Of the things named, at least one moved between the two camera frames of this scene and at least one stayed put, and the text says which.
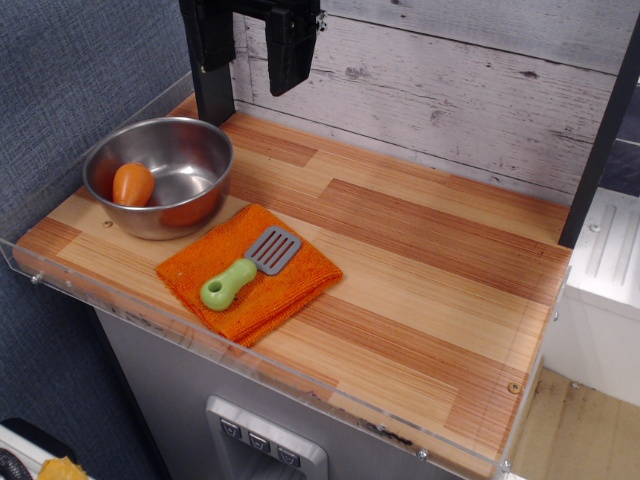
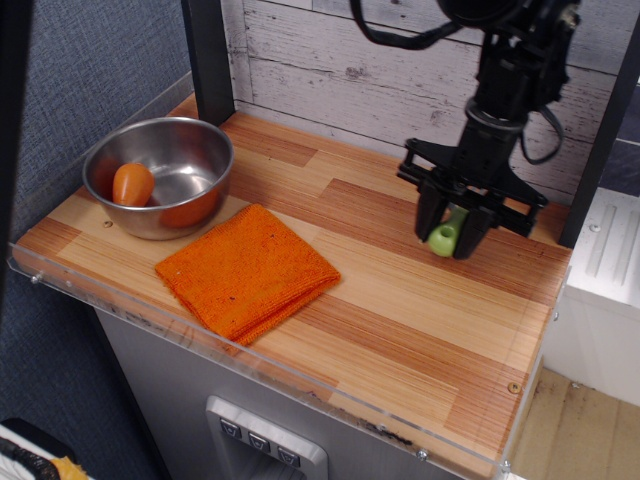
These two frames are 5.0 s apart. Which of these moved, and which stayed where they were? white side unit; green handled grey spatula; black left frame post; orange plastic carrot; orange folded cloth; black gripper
Moved: green handled grey spatula; black gripper
Stayed: white side unit; orange folded cloth; black left frame post; orange plastic carrot
